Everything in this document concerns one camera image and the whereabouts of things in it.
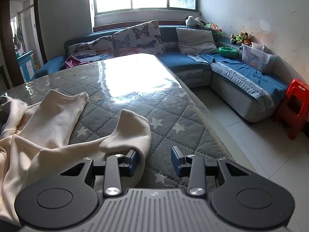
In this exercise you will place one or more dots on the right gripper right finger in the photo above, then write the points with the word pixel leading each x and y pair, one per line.
pixel 192 167

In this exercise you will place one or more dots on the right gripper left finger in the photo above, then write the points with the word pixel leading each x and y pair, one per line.
pixel 117 166

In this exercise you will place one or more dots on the cream white garment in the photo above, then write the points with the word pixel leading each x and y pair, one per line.
pixel 35 142

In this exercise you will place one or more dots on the blue corner sofa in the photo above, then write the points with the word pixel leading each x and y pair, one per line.
pixel 190 72

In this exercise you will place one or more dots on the blue sofa cover cloth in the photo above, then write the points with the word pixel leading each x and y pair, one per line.
pixel 266 88

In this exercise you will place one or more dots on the red plastic stool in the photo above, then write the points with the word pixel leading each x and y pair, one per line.
pixel 294 108

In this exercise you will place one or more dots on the magenta cloth on sofa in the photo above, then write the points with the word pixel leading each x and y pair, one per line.
pixel 71 62

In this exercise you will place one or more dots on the small butterfly pillow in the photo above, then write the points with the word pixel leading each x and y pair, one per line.
pixel 99 49

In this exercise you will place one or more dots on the green plastic bowl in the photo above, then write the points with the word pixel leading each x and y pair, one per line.
pixel 228 52

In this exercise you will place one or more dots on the grey cushion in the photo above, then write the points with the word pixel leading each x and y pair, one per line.
pixel 195 41

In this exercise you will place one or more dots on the clear plastic storage box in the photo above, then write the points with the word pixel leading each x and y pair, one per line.
pixel 257 59

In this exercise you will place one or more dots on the large butterfly pillow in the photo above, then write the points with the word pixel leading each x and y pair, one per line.
pixel 141 38

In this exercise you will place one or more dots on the small plush toys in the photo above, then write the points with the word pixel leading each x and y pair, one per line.
pixel 241 38

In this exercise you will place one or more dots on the blue white cabinet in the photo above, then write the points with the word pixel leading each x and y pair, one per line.
pixel 27 66

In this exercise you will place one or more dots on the pink green plush toy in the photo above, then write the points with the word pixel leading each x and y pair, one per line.
pixel 213 27

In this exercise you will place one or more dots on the panda plush toy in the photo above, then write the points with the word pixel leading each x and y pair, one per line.
pixel 190 21

